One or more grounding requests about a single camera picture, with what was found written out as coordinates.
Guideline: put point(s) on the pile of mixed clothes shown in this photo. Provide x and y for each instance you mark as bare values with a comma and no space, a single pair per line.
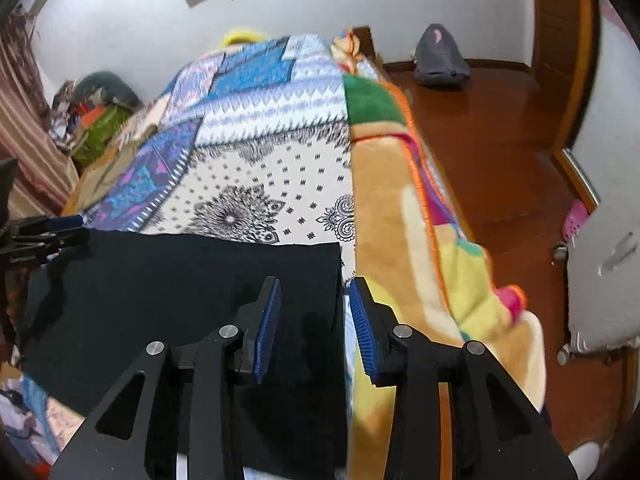
65,110

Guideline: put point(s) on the black pants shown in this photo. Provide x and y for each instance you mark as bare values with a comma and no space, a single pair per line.
150,300

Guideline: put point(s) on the yellow pillow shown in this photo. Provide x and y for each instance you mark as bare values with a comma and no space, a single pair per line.
242,37

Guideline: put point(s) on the colourful plush blanket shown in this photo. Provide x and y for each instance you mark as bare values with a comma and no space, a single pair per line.
390,200

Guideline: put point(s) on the white cabinet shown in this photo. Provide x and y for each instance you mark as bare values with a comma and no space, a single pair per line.
600,285

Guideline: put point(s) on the pink shoe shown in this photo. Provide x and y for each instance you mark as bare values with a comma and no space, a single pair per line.
574,220

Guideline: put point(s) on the olive pants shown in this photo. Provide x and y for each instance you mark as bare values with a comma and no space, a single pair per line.
102,180

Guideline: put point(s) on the patchwork printed quilt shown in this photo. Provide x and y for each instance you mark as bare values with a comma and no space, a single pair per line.
280,170

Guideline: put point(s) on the grey bundle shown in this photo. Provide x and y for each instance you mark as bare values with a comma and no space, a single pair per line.
107,85

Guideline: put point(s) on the striped brown curtain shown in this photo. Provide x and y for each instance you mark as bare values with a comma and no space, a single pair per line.
25,125

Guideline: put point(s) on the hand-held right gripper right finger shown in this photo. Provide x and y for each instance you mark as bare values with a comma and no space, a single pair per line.
362,330

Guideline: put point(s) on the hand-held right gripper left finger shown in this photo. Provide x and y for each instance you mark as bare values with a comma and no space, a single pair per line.
265,330

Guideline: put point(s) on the green bag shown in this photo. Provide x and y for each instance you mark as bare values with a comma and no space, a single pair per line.
102,130

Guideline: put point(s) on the wooden door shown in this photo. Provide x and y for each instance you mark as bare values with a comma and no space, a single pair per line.
560,60

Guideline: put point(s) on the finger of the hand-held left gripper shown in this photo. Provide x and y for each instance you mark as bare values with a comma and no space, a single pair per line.
50,246
62,221

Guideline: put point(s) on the grey bag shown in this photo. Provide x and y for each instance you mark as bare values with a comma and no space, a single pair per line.
442,57

